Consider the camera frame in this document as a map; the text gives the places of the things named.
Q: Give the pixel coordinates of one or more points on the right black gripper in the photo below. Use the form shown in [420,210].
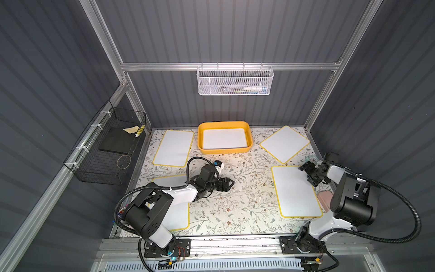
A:
[310,169]

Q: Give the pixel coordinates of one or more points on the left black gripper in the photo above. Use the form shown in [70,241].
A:
[219,183]

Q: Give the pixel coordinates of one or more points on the whiteboard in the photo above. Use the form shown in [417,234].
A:
[284,144]
[174,149]
[224,139]
[296,196]
[177,217]

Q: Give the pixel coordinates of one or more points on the yellow plastic storage box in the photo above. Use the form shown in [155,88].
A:
[225,125]

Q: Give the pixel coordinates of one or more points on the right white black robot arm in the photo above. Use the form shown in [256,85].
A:
[354,203]

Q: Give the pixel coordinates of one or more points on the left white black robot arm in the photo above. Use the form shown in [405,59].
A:
[142,210]

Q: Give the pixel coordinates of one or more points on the small teal clock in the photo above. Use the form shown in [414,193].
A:
[312,158]

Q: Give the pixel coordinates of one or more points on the pink pencil case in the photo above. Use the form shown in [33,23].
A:
[325,198]

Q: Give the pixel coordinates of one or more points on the floral table mat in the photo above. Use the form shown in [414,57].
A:
[250,207]

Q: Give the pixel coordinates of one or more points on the white marker in basket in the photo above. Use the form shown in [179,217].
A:
[257,89]

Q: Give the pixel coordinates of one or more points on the yellow sticky note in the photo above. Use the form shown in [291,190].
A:
[132,130]

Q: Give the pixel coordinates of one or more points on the black pad in basket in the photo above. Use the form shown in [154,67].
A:
[118,141]

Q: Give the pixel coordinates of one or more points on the aluminium rail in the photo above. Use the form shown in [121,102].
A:
[233,246]

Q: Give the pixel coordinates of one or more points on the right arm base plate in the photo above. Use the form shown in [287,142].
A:
[291,245]

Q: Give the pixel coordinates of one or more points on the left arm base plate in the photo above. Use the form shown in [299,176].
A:
[177,248]

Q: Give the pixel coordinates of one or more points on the white wire mesh basket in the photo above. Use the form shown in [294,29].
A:
[230,80]

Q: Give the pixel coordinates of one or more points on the black wire basket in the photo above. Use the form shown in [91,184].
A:
[89,164]

